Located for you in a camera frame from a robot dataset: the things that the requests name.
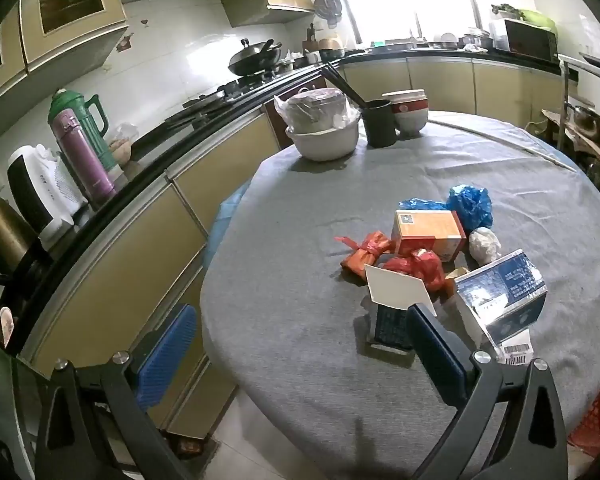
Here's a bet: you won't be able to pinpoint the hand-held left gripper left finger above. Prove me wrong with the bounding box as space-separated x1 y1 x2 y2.
35 302 201 480

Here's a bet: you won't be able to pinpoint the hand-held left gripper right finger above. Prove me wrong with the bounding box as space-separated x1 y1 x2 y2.
405 304 571 480

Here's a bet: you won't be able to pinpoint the small blue box white flap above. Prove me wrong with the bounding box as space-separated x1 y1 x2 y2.
364 264 437 356

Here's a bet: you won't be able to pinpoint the blue silver carton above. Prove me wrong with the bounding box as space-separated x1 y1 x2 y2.
454 249 548 366

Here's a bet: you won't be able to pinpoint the red plastic bag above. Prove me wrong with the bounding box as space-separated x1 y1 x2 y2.
382 248 453 293

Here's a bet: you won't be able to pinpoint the white paper ball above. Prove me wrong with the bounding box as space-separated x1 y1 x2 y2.
468 227 502 265

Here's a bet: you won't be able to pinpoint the orange wrapper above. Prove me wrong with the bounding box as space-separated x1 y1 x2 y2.
335 231 396 276

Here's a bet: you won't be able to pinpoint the orange medicine box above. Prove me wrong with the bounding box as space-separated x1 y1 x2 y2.
391 209 467 262

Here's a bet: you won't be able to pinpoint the blue plastic bag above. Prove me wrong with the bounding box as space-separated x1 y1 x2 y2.
399 185 494 231

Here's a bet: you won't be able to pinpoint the beige base cabinets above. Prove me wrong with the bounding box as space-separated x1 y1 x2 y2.
20 55 566 441

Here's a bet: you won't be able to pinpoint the blue cloth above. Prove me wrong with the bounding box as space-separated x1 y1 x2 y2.
202 185 253 271

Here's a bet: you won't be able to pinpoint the grey tablecloth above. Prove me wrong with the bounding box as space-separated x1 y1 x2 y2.
200 110 600 480

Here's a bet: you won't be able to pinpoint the brass kettle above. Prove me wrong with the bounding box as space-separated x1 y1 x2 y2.
0 195 46 286

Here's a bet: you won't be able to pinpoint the white electric heater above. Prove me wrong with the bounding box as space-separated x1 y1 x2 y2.
7 144 88 241

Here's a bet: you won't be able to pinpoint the bagged food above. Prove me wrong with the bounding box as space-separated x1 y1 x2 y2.
109 122 141 168

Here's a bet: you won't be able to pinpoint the purple vacuum flask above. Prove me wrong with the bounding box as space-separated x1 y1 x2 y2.
50 112 117 206

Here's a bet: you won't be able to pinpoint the red and white bowl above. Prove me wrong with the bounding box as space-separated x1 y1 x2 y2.
391 100 429 137
381 89 427 106

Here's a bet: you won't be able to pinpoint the green thermos jug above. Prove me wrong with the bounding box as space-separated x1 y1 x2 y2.
48 89 126 171

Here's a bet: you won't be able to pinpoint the gas stove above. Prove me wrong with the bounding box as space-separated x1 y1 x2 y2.
182 72 301 111

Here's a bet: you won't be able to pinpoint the metal storage rack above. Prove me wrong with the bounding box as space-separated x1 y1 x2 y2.
540 50 600 196

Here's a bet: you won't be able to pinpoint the black wok with lid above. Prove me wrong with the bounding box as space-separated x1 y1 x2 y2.
228 38 284 77

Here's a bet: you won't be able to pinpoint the microwave oven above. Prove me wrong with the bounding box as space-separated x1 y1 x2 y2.
490 19 559 63

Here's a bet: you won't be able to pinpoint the green plastic basin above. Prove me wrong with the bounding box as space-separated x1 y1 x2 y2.
520 9 556 30

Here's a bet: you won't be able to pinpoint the small round fan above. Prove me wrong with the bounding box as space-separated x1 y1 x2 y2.
313 0 343 28

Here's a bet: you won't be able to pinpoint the large beige wall cabinet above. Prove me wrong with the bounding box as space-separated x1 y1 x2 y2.
0 0 130 121

